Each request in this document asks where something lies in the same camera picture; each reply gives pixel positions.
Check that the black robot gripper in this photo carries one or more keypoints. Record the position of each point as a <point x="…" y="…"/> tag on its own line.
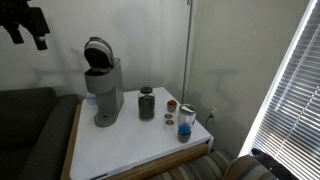
<point x="13" y="11"/>

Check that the grey coffee maker lid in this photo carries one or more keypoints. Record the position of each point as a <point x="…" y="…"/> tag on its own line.
<point x="97" y="53"/>

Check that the grey single-serve coffee maker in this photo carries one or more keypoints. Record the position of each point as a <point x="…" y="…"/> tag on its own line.
<point x="108" y="90"/>

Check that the round coffee pod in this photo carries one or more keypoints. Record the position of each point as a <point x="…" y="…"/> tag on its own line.
<point x="169" y="122"/>
<point x="168" y="116"/>

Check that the blue and white tea box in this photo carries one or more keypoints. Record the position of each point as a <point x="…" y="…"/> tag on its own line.
<point x="91" y="101"/>

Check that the dark grey sofa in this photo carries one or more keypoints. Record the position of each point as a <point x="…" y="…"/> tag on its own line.
<point x="30" y="133"/>

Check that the white board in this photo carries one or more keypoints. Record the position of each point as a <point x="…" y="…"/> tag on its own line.
<point x="133" y="143"/>

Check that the thin metal pole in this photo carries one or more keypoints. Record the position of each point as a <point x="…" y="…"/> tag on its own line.
<point x="186" y="50"/>

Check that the small pot with red top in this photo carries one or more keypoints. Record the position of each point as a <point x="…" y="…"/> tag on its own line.
<point x="171" y="106"/>

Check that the clear jar with silver lid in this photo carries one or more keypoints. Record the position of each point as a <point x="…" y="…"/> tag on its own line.
<point x="186" y="115"/>

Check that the blue plant in grey pot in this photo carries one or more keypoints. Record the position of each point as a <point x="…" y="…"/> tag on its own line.
<point x="184" y="133"/>

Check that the brown wooden table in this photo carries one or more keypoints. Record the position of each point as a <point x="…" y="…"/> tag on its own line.
<point x="166" y="161"/>

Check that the striped sofa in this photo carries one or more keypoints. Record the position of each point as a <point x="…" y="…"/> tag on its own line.
<point x="206" y="168"/>

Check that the black object by window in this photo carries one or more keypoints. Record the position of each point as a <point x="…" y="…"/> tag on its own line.
<point x="273" y="165"/>

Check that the white window blinds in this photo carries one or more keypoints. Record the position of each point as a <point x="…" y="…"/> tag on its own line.
<point x="296" y="110"/>

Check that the white wall outlet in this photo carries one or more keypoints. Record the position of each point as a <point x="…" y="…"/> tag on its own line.
<point x="214" y="110"/>

